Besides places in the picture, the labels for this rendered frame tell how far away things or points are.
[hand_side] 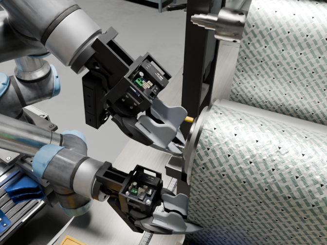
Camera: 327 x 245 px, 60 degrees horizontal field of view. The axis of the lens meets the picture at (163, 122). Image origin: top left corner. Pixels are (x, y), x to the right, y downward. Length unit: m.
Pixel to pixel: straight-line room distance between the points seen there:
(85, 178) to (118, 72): 0.25
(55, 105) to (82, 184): 2.08
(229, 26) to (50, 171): 0.45
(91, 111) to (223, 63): 0.93
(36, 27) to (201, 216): 0.39
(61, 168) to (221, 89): 0.76
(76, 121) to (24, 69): 1.42
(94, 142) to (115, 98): 1.80
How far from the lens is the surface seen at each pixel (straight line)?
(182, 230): 0.54
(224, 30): 0.59
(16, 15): 0.44
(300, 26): 0.54
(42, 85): 1.06
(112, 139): 2.20
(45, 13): 0.42
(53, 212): 1.68
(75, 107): 2.55
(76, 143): 0.77
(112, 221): 0.79
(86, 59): 0.40
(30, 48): 0.53
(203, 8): 0.65
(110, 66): 0.40
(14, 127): 0.72
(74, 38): 0.41
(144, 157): 0.89
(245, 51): 0.55
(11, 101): 1.07
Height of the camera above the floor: 1.59
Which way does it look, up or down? 44 degrees down
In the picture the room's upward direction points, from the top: straight up
